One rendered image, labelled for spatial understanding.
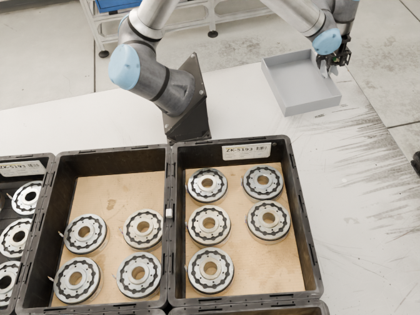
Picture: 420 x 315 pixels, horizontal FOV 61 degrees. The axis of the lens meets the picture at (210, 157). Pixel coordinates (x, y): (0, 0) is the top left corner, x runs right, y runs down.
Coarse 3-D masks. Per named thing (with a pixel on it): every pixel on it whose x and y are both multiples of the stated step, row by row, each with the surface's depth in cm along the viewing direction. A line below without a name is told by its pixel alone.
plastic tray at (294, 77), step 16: (272, 64) 139; (288, 64) 139; (304, 64) 139; (272, 80) 128; (288, 80) 134; (304, 80) 134; (320, 80) 133; (288, 96) 129; (304, 96) 129; (320, 96) 128; (336, 96) 121; (288, 112) 122; (304, 112) 124
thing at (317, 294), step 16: (176, 144) 91; (192, 144) 90; (208, 144) 90; (224, 144) 90; (288, 144) 88; (176, 160) 88; (176, 176) 85; (176, 192) 82; (176, 208) 80; (304, 208) 78; (176, 224) 78; (304, 224) 75; (320, 272) 69; (320, 288) 68; (176, 304) 68; (192, 304) 68; (208, 304) 67
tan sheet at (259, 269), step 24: (216, 168) 98; (240, 168) 97; (240, 192) 93; (240, 216) 89; (240, 240) 85; (288, 240) 84; (240, 264) 82; (264, 264) 81; (288, 264) 81; (192, 288) 79; (240, 288) 78; (264, 288) 78; (288, 288) 78
